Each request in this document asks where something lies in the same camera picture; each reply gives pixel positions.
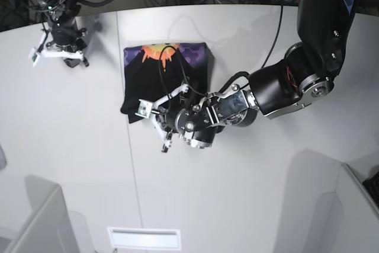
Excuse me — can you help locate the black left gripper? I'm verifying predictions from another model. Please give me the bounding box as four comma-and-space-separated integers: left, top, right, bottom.
164, 98, 225, 149

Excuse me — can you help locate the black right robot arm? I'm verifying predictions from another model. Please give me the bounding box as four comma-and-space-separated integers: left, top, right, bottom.
30, 0, 89, 68

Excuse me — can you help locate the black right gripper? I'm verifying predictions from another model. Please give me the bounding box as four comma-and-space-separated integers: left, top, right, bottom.
46, 15, 87, 68

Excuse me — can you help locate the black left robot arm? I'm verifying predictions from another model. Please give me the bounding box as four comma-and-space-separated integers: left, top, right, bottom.
161, 0, 359, 149

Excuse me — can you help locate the black keyboard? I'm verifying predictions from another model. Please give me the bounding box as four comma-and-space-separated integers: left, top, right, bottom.
363, 172, 379, 205

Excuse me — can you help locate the black T-shirt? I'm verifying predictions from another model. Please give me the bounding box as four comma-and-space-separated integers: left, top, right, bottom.
120, 42, 213, 124

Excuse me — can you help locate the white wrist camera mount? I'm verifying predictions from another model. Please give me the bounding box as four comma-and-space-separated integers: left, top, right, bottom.
135, 84, 189, 153
28, 31, 89, 67

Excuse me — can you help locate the white right table divider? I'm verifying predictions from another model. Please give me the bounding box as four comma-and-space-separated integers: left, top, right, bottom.
333, 164, 378, 252

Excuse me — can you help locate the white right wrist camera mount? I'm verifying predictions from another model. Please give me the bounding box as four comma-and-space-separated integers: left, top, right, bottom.
28, 31, 89, 67

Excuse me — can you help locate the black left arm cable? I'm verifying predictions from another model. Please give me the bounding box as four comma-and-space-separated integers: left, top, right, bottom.
157, 45, 208, 108

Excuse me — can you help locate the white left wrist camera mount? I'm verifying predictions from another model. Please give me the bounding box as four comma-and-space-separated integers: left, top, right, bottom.
135, 84, 189, 153

